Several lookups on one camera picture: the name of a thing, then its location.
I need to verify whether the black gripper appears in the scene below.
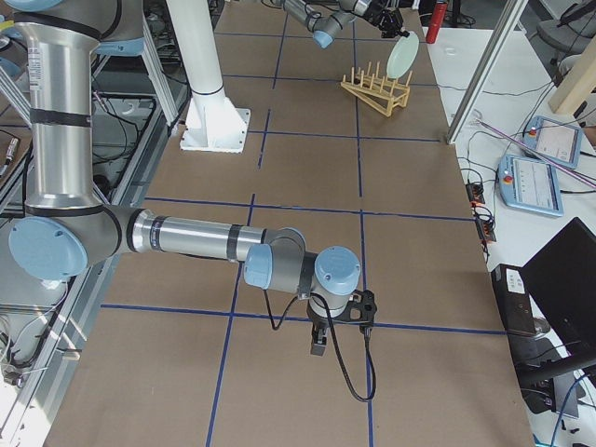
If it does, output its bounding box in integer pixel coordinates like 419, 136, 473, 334
367, 0, 411, 38
306, 306, 330, 345

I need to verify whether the light green round plate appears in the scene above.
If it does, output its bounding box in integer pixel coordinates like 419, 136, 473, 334
386, 33, 419, 79

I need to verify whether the wooden plate rack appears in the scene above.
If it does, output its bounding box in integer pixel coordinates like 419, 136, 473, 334
340, 61, 413, 117

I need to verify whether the red cylinder bottle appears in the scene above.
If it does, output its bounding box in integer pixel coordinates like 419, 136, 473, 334
426, 0, 448, 44

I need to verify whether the far blue teach pendant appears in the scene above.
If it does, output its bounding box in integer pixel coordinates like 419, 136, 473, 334
523, 115, 583, 169

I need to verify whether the blue teach pendant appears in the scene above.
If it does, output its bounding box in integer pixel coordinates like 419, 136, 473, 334
523, 115, 583, 169
497, 154, 564, 217

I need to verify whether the near blue teach pendant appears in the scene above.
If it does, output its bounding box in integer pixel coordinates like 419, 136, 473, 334
497, 154, 564, 217

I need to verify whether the black laptop computer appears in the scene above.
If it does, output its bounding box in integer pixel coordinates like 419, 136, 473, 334
491, 217, 595, 387

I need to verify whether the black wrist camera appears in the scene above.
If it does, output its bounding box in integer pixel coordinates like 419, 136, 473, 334
334, 290, 377, 330

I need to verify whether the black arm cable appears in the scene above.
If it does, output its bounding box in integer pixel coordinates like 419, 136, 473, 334
262, 288, 378, 402

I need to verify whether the aluminium frame column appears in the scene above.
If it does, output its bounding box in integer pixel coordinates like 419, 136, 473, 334
446, 0, 528, 144

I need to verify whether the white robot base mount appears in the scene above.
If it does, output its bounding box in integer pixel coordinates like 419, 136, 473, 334
179, 1, 251, 153

